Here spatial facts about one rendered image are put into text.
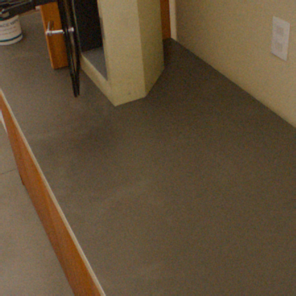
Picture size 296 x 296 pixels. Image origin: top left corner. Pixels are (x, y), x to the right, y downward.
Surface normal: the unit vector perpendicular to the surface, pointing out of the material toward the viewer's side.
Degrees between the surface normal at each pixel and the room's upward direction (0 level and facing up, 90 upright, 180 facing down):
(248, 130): 0
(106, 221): 0
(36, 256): 0
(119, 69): 90
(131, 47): 90
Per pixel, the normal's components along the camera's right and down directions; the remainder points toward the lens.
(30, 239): -0.07, -0.80
